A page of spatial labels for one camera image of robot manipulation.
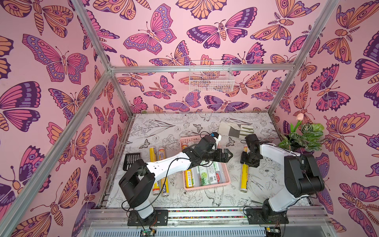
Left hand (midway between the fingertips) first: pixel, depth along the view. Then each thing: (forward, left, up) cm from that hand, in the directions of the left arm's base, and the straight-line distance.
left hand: (228, 154), depth 78 cm
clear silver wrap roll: (-5, +3, -12) cm, 14 cm away
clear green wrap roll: (-7, +17, -13) cm, 22 cm away
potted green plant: (+5, -38, +9) cm, 40 cm away
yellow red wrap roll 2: (-5, +21, -14) cm, 26 cm away
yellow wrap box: (-5, -11, -13) cm, 18 cm away
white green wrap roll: (-3, +8, -12) cm, 15 cm away
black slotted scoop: (+5, +60, -16) cm, 62 cm away
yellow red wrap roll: (-12, +39, -14) cm, 43 cm away
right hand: (+4, -12, -17) cm, 21 cm away
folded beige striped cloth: (+30, -12, -16) cm, 36 cm away
